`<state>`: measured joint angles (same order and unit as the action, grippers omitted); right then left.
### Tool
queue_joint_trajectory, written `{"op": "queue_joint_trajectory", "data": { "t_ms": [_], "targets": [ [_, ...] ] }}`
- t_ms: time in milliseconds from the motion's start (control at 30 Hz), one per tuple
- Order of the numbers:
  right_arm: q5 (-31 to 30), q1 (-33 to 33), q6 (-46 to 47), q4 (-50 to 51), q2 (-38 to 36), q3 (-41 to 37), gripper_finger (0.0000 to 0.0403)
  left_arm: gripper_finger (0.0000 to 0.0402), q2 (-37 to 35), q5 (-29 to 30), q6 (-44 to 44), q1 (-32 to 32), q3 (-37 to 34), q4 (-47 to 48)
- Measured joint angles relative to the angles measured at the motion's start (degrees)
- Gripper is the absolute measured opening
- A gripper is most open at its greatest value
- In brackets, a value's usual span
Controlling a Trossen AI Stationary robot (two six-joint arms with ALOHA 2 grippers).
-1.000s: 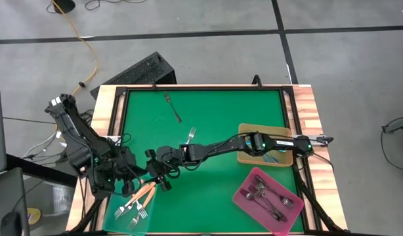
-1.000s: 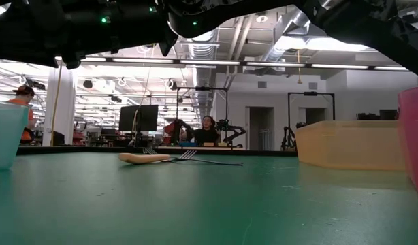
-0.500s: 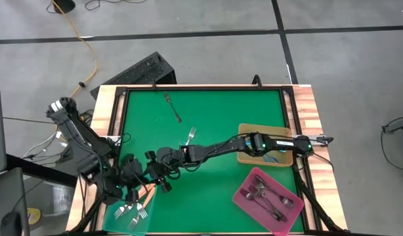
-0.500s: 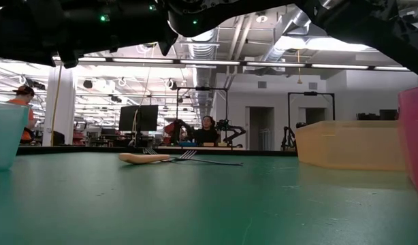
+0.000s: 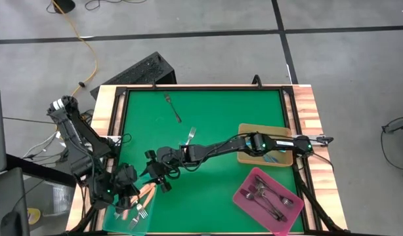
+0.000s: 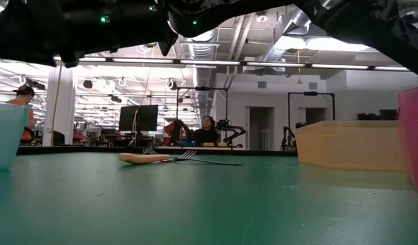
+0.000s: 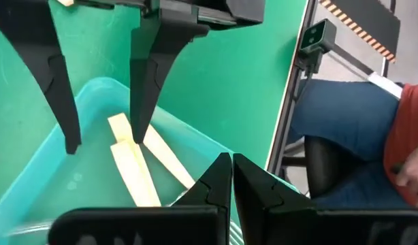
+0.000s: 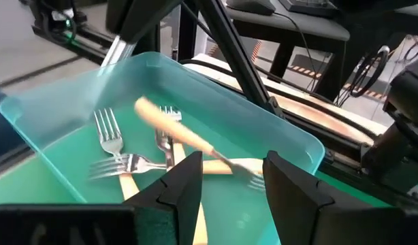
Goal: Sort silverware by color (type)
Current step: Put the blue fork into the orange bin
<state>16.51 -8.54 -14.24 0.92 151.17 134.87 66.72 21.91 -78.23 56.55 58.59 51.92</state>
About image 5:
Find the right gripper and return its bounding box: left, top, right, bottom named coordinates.
left=140, top=146, right=189, bottom=194

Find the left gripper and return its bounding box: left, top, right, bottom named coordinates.
left=111, top=163, right=140, bottom=211

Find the iridescent fork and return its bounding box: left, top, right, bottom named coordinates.
left=262, top=153, right=283, bottom=164

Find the teal plastic bin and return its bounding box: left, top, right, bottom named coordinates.
left=102, top=170, right=156, bottom=235

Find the orange plastic bin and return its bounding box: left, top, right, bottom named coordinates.
left=236, top=123, right=294, bottom=168

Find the yellow round sticker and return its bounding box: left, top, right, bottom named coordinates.
left=26, top=207, right=42, bottom=226

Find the pink plastic bin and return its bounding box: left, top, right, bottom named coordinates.
left=232, top=167, right=305, bottom=236

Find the black computer mouse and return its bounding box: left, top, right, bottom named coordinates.
left=0, top=211, right=24, bottom=236

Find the grey adapter box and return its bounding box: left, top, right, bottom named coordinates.
left=312, top=134, right=334, bottom=147

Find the black round stand base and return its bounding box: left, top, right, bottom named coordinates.
left=52, top=0, right=77, bottom=14

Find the white floor cable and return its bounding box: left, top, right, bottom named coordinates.
left=22, top=130, right=63, bottom=159

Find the yellow floor cable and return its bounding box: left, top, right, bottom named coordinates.
left=50, top=0, right=99, bottom=99

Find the black floor cable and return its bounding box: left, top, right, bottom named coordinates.
left=84, top=0, right=148, bottom=11

